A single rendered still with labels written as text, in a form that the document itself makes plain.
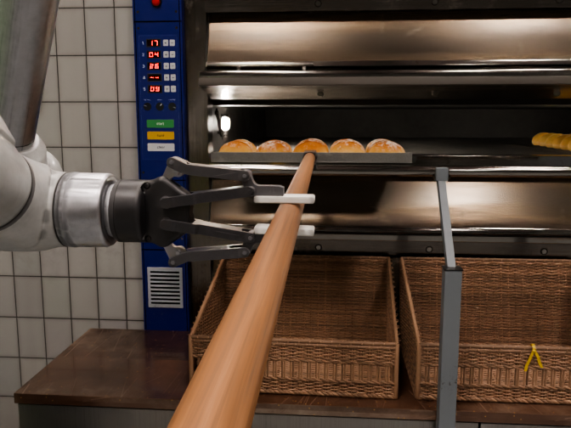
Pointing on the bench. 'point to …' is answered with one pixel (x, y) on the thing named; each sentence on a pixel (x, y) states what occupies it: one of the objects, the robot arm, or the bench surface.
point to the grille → (165, 287)
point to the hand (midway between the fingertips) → (285, 214)
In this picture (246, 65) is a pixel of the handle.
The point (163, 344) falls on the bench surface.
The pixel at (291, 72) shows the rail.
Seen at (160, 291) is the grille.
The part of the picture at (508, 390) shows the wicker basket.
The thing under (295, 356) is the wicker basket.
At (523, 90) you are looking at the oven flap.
